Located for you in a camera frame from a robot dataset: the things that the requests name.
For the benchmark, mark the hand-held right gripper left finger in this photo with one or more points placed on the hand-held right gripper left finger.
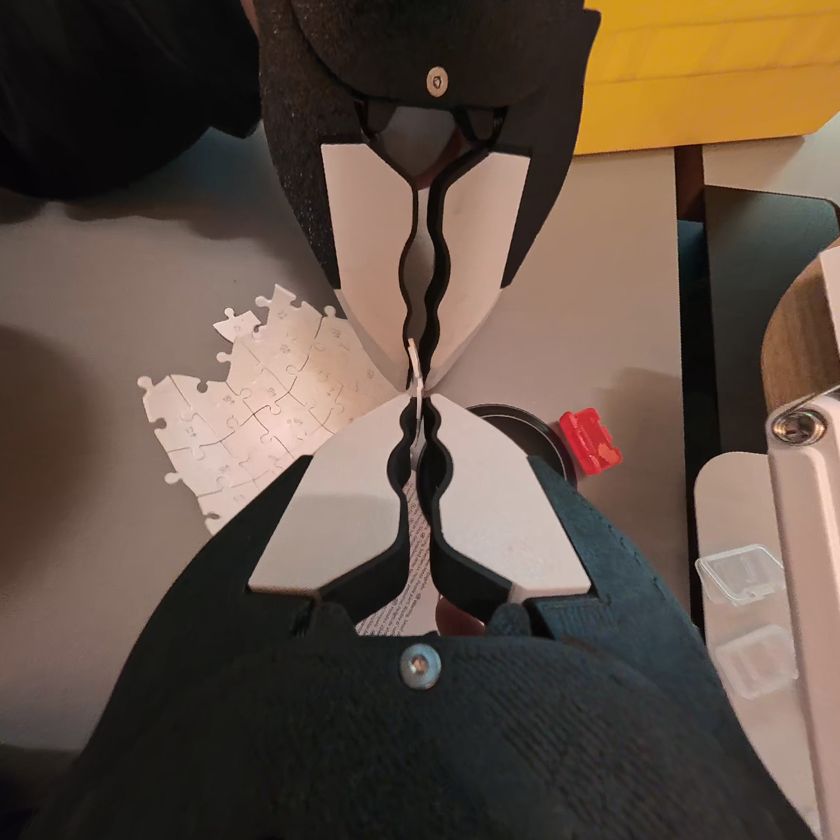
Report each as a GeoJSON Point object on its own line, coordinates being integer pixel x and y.
{"type": "Point", "coordinates": [328, 525]}

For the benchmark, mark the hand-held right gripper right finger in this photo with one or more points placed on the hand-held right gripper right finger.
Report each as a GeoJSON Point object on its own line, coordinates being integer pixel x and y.
{"type": "Point", "coordinates": [512, 525]}

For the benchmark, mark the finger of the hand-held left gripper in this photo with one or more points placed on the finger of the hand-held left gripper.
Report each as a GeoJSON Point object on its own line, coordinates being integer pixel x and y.
{"type": "Point", "coordinates": [367, 249]}
{"type": "Point", "coordinates": [479, 249]}

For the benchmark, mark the single white puzzle piece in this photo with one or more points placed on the single white puzzle piece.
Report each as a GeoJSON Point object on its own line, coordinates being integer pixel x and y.
{"type": "Point", "coordinates": [415, 358]}

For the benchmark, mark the joined white puzzle ball section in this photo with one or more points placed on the joined white puzzle ball section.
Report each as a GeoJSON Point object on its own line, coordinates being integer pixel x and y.
{"type": "Point", "coordinates": [262, 407]}

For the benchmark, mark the person's left forearm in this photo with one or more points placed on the person's left forearm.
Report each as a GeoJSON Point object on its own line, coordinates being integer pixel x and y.
{"type": "Point", "coordinates": [98, 85]}

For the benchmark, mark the black round puzzle stand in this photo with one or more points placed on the black round puzzle stand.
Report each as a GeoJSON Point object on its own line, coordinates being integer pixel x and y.
{"type": "Point", "coordinates": [518, 433]}

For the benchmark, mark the red plastic clip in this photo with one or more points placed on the red plastic clip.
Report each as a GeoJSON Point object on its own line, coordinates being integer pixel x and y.
{"type": "Point", "coordinates": [590, 439]}

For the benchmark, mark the white document holder stand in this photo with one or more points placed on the white document holder stand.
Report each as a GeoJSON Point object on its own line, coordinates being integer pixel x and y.
{"type": "Point", "coordinates": [735, 499]}

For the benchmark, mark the yellow plastic bin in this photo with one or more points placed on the yellow plastic bin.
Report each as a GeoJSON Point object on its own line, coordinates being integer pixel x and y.
{"type": "Point", "coordinates": [689, 79]}

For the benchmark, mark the instruction sheet on board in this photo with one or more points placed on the instruction sheet on board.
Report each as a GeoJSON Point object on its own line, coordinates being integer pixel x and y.
{"type": "Point", "coordinates": [800, 328]}

